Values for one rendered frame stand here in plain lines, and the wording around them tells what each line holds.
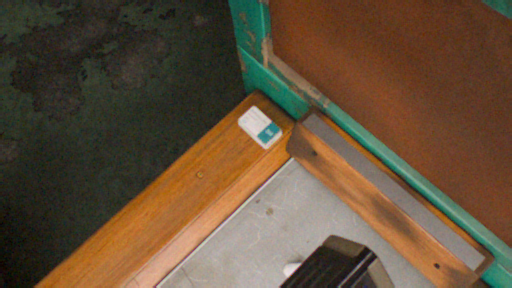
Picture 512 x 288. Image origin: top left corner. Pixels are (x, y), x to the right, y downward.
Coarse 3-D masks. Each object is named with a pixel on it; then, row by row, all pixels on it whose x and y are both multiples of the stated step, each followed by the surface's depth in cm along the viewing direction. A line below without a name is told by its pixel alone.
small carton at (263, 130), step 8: (248, 112) 87; (256, 112) 87; (240, 120) 86; (248, 120) 86; (256, 120) 86; (264, 120) 86; (248, 128) 86; (256, 128) 85; (264, 128) 85; (272, 128) 85; (280, 128) 85; (256, 136) 85; (264, 136) 85; (272, 136) 85; (280, 136) 87; (264, 144) 84
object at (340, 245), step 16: (336, 240) 49; (352, 240) 47; (320, 256) 48; (336, 256) 46; (352, 256) 45; (368, 256) 44; (304, 272) 48; (320, 272) 46; (336, 272) 44; (352, 272) 44; (368, 272) 44; (384, 272) 45
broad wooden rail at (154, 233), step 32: (256, 96) 90; (224, 128) 88; (288, 128) 87; (192, 160) 86; (224, 160) 86; (256, 160) 86; (288, 160) 88; (160, 192) 85; (192, 192) 84; (224, 192) 84; (128, 224) 83; (160, 224) 83; (192, 224) 82; (96, 256) 81; (128, 256) 81; (160, 256) 81
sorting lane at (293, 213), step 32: (256, 192) 86; (288, 192) 86; (320, 192) 85; (224, 224) 84; (256, 224) 84; (288, 224) 84; (320, 224) 83; (352, 224) 83; (192, 256) 83; (224, 256) 83; (256, 256) 82; (288, 256) 82; (384, 256) 81
